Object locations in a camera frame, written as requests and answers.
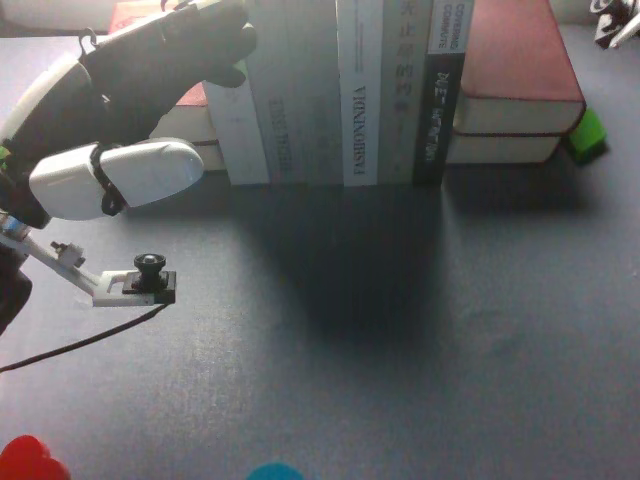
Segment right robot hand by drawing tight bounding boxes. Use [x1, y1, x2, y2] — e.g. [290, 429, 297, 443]
[0, 0, 260, 222]

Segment grey book with faint title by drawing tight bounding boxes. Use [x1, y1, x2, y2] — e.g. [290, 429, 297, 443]
[243, 0, 347, 187]

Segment white FASHIONINDIA book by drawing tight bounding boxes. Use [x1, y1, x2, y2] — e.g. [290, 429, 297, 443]
[335, 0, 386, 188]

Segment grey book with Chinese title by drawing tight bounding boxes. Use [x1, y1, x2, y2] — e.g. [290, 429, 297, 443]
[375, 0, 434, 187]

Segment black and white book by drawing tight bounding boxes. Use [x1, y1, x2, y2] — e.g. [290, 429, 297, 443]
[412, 0, 475, 188]

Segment grey table cloth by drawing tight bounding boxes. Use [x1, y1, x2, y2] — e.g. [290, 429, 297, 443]
[0, 19, 640, 480]

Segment red book under thick book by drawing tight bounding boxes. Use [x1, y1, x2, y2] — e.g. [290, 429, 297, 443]
[443, 130, 574, 166]

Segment red toy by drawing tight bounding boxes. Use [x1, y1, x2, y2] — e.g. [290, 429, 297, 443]
[0, 434, 72, 480]

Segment thick red hardcover book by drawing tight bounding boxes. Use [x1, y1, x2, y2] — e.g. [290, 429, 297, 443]
[451, 0, 588, 139]

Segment blue toy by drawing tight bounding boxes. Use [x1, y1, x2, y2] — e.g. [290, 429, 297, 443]
[248, 462, 305, 480]

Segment green block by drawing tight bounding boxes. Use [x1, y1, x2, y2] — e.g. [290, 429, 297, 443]
[562, 107, 610, 166]

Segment wrist camera on white mount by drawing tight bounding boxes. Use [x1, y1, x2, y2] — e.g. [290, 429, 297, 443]
[0, 227, 179, 308]

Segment black camera cable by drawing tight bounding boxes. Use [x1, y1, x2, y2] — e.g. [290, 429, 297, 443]
[0, 301, 166, 374]

